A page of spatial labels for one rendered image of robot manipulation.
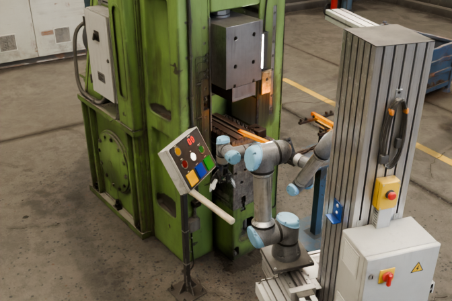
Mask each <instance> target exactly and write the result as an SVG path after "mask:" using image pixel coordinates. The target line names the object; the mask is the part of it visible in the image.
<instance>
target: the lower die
mask: <svg viewBox="0 0 452 301"><path fill-rule="evenodd" d="M212 115H214V116H216V117H218V118H220V119H222V120H224V121H225V122H227V123H229V124H231V125H233V126H235V127H236V128H239V129H242V130H245V131H246V132H249V133H252V134H254V132H253V131H251V130H249V129H247V128H245V127H243V126H241V125H240V124H237V123H236V122H233V121H232V120H229V119H228V118H225V116H222V115H221V114H218V113H214V114H212ZM212 125H213V127H217V129H216V128H213V137H214V138H216V137H218V136H220V135H221V136H224V135H226V134H229V138H230V145H231V146H232V147H235V146H240V145H244V144H249V143H252V142H254V140H253V139H251V138H248V137H246V136H244V135H243V134H242V133H240V132H238V131H236V130H234V129H232V128H230V127H228V126H226V125H225V124H223V123H221V122H219V121H217V120H216V119H214V118H212ZM218 129H220V130H221V132H222V131H224V132H225V134H224V132H222V133H221V132H220V130H218ZM217 130H218V131H217ZM216 131H217V136H216Z"/></svg>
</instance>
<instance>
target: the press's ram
mask: <svg viewBox="0 0 452 301"><path fill-rule="evenodd" d="M262 35H263V19H258V18H256V17H252V16H248V15H244V14H242V13H238V12H234V11H231V10H230V16H229V17H226V18H212V17H211V83H212V84H214V85H216V86H218V87H220V88H223V89H225V90H228V89H232V88H233V87H239V86H241V85H245V84H248V83H252V81H258V80H261V76H262Z"/></svg>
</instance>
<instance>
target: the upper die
mask: <svg viewBox="0 0 452 301"><path fill-rule="evenodd" d="M211 90H212V93H214V94H216V95H218V96H221V97H223V98H225V99H227V100H229V101H231V102H234V101H237V100H240V99H243V98H247V97H250V96H253V95H255V94H256V82H255V81H252V83H248V84H245V85H241V86H239V87H233V88H232V89H228V90H225V89H223V88H220V87H218V86H216V85H214V84H212V83H211Z"/></svg>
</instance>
